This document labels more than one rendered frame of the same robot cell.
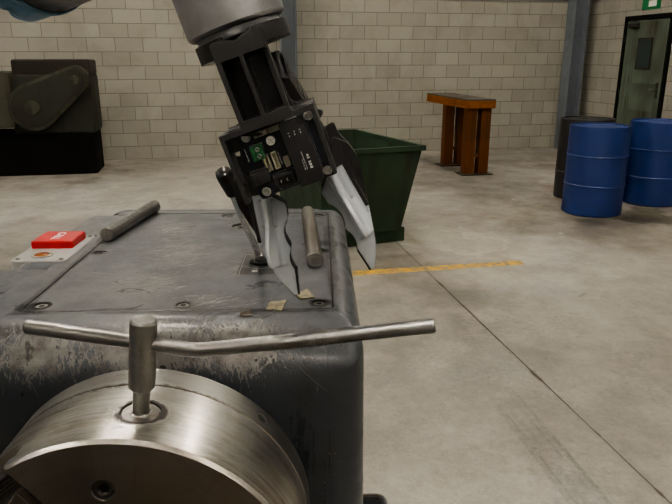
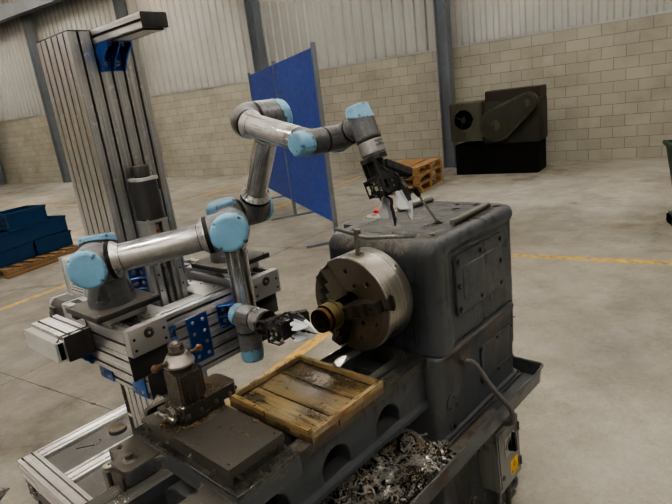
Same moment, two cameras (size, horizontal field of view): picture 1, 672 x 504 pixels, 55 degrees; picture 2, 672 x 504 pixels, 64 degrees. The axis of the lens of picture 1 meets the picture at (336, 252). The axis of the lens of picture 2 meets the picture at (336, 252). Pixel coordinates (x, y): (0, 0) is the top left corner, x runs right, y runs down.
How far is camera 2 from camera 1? 1.20 m
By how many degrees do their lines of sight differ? 44
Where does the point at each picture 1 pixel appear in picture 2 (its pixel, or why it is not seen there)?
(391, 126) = not seen: outside the picture
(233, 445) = (376, 267)
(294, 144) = (378, 184)
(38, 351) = (350, 241)
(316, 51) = not seen: outside the picture
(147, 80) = (590, 95)
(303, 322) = (420, 240)
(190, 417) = (368, 258)
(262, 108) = (370, 176)
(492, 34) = not seen: outside the picture
